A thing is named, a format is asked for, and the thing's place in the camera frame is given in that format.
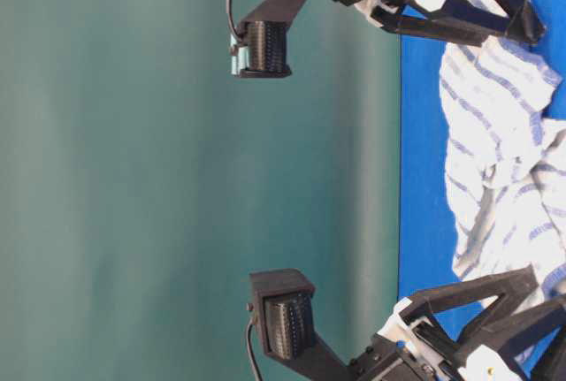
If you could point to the black white gripper bottom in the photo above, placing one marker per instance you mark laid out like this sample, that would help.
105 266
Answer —
410 350

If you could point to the black wrist camera bottom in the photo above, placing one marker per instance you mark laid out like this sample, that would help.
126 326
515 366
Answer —
285 325

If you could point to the white blue-striped towel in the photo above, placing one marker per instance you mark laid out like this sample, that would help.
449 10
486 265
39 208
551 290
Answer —
505 164

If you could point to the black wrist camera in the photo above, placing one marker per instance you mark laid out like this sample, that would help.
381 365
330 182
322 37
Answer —
260 50
285 325

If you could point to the black wrist camera top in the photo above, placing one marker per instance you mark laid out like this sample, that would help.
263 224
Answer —
260 50

